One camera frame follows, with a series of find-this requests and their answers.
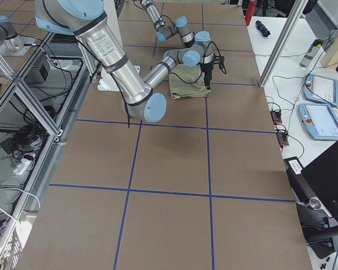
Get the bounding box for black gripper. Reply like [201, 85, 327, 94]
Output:
[201, 55, 225, 86]

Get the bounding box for olive green long-sleeve shirt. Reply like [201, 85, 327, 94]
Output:
[169, 64, 211, 98]

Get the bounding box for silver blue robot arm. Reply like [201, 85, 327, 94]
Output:
[139, 1, 195, 48]
[35, 1, 226, 123]

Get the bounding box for red cylinder tube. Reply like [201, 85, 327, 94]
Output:
[244, 0, 256, 26]

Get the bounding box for orange black connector board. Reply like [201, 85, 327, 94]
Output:
[270, 110, 289, 148]

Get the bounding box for far blue teach pendant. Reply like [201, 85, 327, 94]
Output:
[304, 73, 338, 106]

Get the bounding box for blue teach pendant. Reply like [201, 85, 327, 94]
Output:
[304, 73, 338, 106]
[298, 103, 338, 141]

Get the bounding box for near blue teach pendant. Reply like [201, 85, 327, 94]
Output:
[298, 103, 338, 141]

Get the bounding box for black laptop computer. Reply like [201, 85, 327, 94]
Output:
[284, 140, 338, 242]

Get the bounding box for white power strip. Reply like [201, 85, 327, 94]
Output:
[12, 157, 33, 175]

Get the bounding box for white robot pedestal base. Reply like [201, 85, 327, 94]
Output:
[93, 1, 145, 102]

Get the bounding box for grey aluminium frame post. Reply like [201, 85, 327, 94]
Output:
[258, 0, 308, 88]

